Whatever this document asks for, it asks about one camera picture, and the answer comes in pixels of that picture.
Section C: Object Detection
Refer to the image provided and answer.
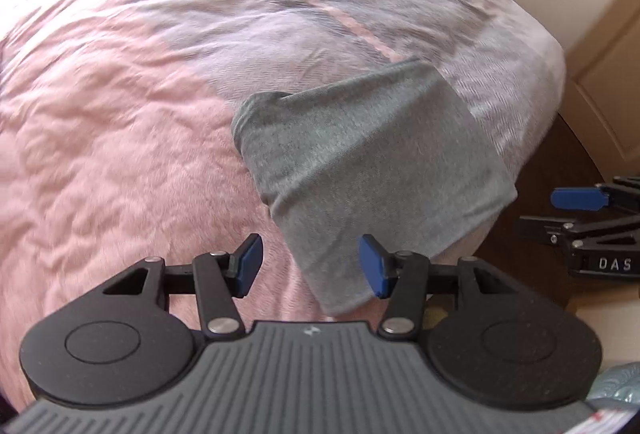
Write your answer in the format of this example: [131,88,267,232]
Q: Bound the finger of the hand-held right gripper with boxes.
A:
[550,178,640,213]
[517,214,640,249]

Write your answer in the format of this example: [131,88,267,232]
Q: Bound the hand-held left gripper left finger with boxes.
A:
[102,234,264,340]

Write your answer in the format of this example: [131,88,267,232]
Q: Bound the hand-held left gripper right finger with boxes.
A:
[359,234,506,341]

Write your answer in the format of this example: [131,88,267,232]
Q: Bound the grey sweatpants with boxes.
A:
[231,58,519,317]

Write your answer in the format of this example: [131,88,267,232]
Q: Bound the light blue cloth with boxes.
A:
[582,360,640,416]

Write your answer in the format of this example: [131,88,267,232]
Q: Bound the pink bed sheet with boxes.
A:
[0,0,569,417]

